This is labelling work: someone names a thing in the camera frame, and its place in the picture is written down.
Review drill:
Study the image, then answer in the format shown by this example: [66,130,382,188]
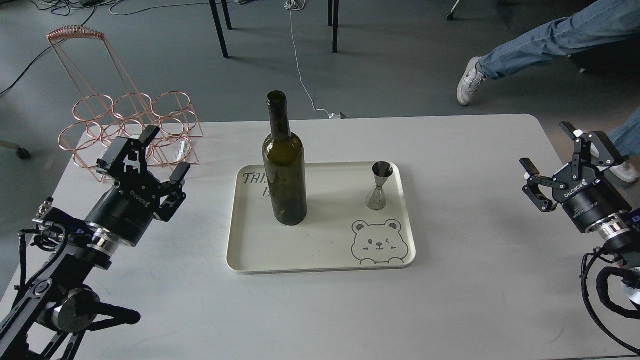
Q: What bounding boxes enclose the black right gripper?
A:
[519,121,632,233]

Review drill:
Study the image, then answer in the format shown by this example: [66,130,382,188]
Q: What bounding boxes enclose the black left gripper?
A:
[85,125,191,248]

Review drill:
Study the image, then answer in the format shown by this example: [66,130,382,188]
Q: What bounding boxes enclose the dark green wine bottle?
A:
[262,90,307,226]

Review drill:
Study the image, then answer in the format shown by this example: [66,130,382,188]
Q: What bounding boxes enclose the steel double jigger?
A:
[365,161,394,211]

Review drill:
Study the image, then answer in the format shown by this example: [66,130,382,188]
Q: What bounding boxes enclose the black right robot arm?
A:
[519,121,640,354]

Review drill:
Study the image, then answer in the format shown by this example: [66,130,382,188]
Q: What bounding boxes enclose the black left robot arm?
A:
[1,125,190,360]

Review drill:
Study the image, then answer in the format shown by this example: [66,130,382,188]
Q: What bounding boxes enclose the white sneaker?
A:
[609,161,640,183]
[455,56,488,106]

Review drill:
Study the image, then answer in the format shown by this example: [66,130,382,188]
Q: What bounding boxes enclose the chair caster left edge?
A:
[0,140,31,160]

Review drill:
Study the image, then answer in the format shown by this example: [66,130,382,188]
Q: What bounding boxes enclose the person leg in jeans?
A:
[477,0,640,80]

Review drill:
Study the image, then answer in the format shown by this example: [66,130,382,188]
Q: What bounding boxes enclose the cream bear serving tray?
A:
[226,161,416,274]

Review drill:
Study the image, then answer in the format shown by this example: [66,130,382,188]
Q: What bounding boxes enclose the black table legs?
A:
[209,0,340,59]

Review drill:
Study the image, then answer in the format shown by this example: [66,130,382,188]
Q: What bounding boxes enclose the copper wire bottle rack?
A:
[46,25,204,182]

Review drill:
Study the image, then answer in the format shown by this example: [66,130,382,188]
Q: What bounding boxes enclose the black cables on floor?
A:
[0,0,211,97]

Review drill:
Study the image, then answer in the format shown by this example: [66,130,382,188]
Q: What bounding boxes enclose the white cable on floor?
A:
[283,0,342,120]

